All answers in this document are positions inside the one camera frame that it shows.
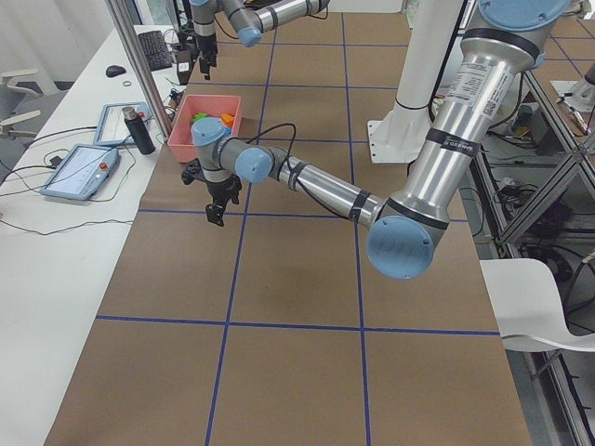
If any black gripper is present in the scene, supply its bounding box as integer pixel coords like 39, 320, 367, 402
181, 158, 242, 227
195, 33, 218, 80

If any orange toy block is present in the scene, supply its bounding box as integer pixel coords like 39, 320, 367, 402
219, 113, 235, 127

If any green toy block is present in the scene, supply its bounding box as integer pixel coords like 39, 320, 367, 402
192, 112, 208, 124

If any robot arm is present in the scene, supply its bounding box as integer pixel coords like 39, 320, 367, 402
190, 0, 329, 78
181, 1, 570, 280

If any pink plastic box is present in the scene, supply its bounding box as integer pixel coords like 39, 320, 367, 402
167, 95, 242, 164

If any black keyboard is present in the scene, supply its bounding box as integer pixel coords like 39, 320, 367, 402
138, 31, 172, 72

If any black computer mouse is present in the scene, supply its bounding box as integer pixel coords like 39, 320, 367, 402
105, 65, 126, 78

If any black water bottle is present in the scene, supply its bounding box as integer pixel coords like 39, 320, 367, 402
122, 106, 155, 155

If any teach pendant far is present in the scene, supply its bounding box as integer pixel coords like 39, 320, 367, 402
93, 101, 152, 146

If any teach pendant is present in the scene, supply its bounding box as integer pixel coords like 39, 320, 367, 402
93, 101, 152, 146
40, 144, 120, 201

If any teach pendant near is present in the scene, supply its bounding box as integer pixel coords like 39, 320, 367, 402
40, 144, 120, 201

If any white chair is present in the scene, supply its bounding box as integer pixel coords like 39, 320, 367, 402
480, 258, 594, 353

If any aluminium frame post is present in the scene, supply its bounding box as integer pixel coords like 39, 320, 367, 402
105, 0, 172, 140

